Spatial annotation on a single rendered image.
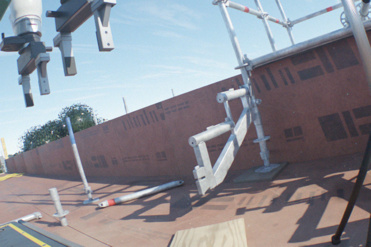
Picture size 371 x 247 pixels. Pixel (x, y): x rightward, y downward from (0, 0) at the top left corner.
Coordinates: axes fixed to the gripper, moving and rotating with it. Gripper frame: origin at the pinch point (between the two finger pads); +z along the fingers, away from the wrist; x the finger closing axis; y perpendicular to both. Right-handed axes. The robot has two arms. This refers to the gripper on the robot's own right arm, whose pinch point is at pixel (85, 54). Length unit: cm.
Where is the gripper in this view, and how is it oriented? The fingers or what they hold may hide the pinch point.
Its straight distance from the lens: 52.9
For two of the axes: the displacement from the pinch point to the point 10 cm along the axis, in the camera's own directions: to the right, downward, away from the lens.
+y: -5.9, 1.3, -7.9
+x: 7.6, -2.2, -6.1
